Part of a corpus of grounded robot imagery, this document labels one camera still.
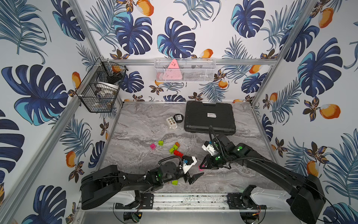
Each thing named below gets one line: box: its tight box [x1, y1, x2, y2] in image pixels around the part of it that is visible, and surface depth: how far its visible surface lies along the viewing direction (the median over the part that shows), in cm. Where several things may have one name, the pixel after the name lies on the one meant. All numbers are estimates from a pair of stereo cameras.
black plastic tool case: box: [184, 100, 236, 135], surface depth 105 cm
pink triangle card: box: [165, 58, 183, 80], surface depth 92 cm
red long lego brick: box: [173, 149, 184, 159], surface depth 92 cm
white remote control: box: [165, 116, 178, 130], surface depth 106 cm
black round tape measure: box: [173, 113, 184, 123], surface depth 112 cm
